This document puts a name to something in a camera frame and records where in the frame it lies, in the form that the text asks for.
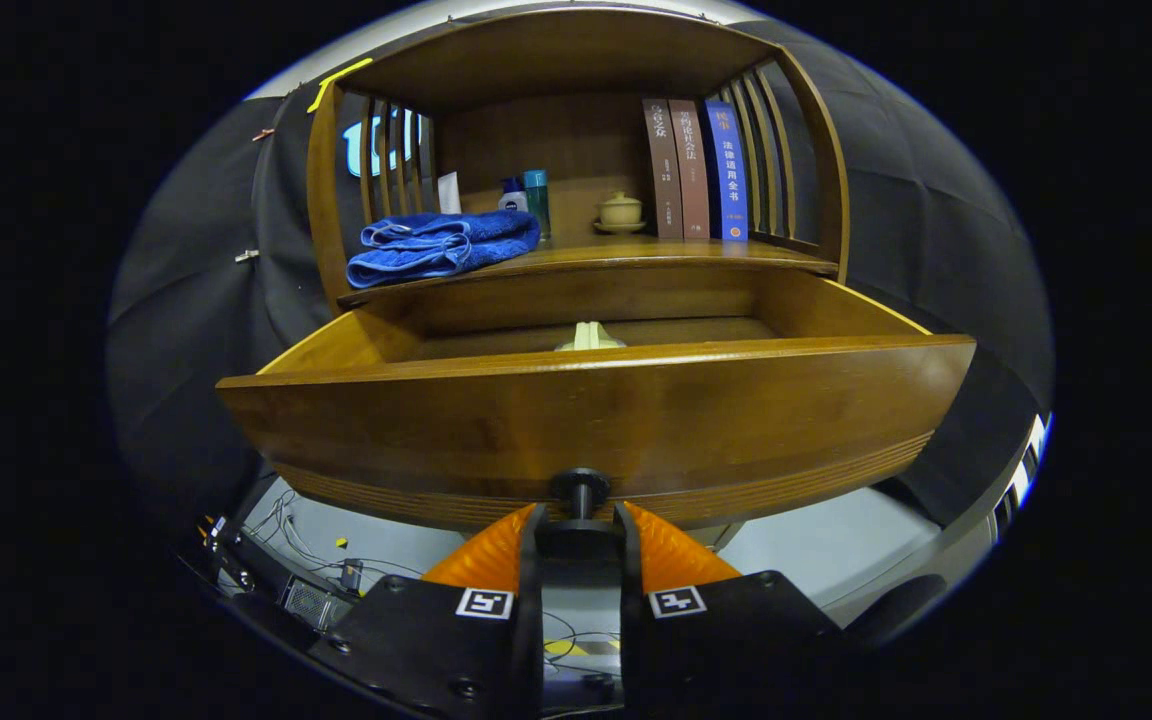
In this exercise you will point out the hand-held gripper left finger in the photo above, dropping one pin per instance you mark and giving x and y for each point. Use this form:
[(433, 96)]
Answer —
[(436, 640)]

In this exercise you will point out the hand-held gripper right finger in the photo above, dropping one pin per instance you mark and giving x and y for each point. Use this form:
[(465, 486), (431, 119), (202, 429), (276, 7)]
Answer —
[(726, 630)]

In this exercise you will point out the wooden countertop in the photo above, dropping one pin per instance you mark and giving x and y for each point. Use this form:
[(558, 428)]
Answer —
[(616, 252)]

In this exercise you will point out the wooden cabinet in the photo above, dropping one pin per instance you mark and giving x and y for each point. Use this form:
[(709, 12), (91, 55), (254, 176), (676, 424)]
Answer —
[(556, 140)]

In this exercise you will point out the grey electronic box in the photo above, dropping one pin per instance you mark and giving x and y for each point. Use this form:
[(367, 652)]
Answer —
[(308, 603)]

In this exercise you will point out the blue folded towel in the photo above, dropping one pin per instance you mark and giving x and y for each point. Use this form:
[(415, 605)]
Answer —
[(436, 245)]

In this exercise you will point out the beige lidded teacup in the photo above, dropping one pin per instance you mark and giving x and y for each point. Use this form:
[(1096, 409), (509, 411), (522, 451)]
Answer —
[(621, 212)]

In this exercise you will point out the white bottle with blue cap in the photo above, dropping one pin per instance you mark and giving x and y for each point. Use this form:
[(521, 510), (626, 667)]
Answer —
[(512, 200)]

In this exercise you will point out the white tube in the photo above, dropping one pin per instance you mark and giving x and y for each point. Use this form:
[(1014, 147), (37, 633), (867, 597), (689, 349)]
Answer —
[(450, 193)]

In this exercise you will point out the teal bottle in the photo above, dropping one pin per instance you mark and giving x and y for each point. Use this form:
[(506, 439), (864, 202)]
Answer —
[(537, 195)]

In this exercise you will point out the blue book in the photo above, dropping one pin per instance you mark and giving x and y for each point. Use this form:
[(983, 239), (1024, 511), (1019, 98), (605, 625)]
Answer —
[(728, 170)]

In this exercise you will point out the reddish brown book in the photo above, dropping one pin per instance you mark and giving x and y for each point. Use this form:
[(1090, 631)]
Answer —
[(691, 170)]

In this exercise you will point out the dark brown book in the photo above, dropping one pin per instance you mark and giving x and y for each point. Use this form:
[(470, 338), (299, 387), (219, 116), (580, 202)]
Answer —
[(663, 170)]

